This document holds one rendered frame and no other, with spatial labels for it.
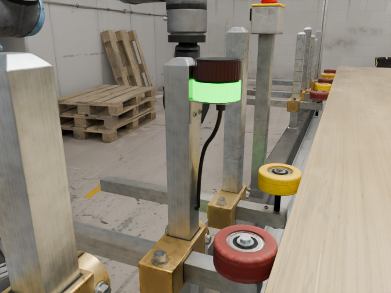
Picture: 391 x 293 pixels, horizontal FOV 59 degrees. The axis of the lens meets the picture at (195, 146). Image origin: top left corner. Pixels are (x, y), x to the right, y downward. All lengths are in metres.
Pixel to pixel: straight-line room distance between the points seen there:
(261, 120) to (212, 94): 0.55
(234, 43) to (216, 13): 7.70
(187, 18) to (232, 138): 0.24
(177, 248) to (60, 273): 0.24
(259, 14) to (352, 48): 7.31
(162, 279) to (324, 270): 0.20
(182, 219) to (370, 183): 0.35
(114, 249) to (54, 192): 0.30
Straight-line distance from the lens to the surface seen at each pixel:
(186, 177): 0.47
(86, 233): 0.57
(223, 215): 0.68
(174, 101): 0.44
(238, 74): 0.42
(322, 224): 0.52
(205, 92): 0.41
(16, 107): 0.23
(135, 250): 0.52
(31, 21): 1.07
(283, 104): 1.65
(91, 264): 0.32
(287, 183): 0.64
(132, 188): 0.80
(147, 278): 0.48
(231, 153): 0.71
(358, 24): 8.19
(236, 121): 0.69
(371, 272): 0.45
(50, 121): 0.25
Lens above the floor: 1.15
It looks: 18 degrees down
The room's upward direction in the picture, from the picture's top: straight up
